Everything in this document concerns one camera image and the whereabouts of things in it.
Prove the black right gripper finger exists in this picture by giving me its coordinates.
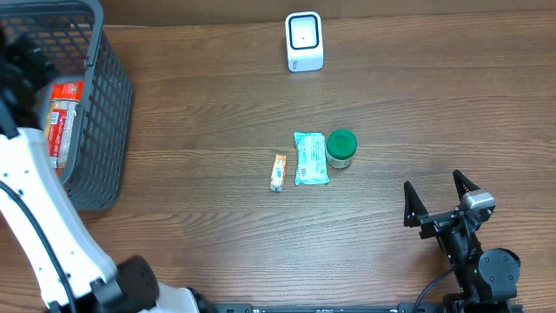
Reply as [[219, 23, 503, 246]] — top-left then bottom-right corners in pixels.
[[453, 170, 480, 200], [404, 181, 429, 228]]

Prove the orange red noodle packet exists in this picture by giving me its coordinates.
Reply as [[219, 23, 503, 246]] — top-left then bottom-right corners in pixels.
[[43, 81, 83, 176]]

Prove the green lid jar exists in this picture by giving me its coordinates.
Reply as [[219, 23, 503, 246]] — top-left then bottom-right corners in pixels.
[[326, 129, 358, 169]]

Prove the teal wet wipes pack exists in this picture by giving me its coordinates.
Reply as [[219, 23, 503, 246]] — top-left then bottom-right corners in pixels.
[[294, 132, 329, 185]]

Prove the orange Kleenex tissue pack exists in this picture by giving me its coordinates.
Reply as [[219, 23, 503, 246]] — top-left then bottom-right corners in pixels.
[[269, 154, 287, 192]]

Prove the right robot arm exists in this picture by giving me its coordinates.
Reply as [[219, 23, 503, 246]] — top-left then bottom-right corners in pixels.
[[404, 170, 523, 312]]

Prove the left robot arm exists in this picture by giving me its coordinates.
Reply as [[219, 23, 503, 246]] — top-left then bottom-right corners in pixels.
[[1, 36, 216, 312]]

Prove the white barcode scanner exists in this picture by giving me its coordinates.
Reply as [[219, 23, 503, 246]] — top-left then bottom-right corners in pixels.
[[284, 11, 324, 72]]

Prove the grey plastic mesh basket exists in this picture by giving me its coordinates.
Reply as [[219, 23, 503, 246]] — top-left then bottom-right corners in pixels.
[[1, 0, 134, 211]]

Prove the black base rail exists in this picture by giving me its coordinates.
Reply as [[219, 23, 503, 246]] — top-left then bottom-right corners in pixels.
[[213, 303, 525, 313]]

